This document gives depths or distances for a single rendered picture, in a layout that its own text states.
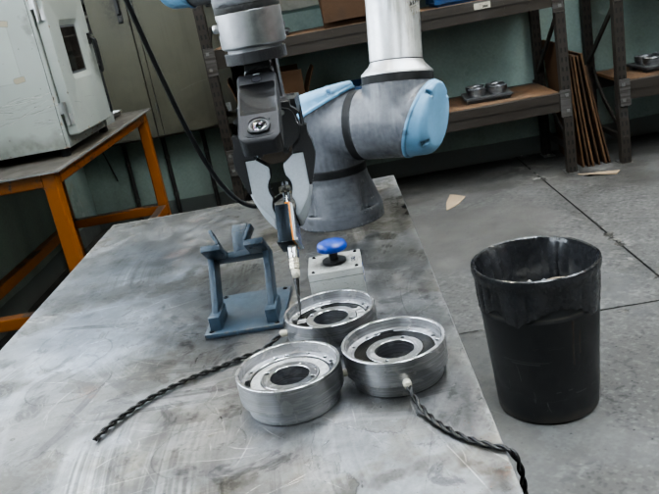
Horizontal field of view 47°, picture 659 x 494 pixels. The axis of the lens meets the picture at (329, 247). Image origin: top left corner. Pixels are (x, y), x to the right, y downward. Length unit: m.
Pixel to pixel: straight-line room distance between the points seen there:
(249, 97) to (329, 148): 0.42
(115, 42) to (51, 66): 1.71
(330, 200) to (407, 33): 0.29
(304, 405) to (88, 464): 0.21
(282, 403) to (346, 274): 0.29
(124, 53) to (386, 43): 3.51
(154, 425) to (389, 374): 0.25
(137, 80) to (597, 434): 3.36
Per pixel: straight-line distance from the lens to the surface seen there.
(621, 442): 2.10
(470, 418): 0.71
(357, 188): 1.29
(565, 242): 2.21
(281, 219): 0.90
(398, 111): 1.20
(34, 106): 3.01
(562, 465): 2.02
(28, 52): 2.99
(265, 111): 0.84
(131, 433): 0.81
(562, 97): 4.37
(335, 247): 0.98
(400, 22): 1.23
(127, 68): 4.65
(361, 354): 0.78
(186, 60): 4.58
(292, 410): 0.73
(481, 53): 4.85
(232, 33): 0.88
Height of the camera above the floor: 1.18
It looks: 18 degrees down
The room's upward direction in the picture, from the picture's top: 11 degrees counter-clockwise
